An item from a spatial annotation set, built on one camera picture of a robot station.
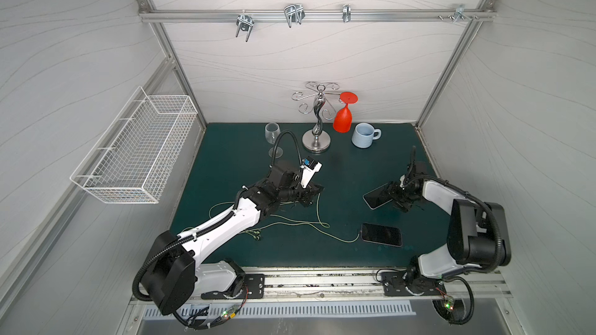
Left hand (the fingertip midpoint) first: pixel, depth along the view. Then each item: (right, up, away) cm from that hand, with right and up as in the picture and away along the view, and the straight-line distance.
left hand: (318, 188), depth 76 cm
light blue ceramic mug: (+25, +20, +35) cm, 47 cm away
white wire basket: (-56, +10, -7) cm, 58 cm away
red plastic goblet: (+12, +25, +22) cm, 35 cm away
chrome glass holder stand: (+2, +17, +36) cm, 40 cm away
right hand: (+30, -7, +17) cm, 35 cm away
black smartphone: (+27, -8, +20) cm, 35 cm away
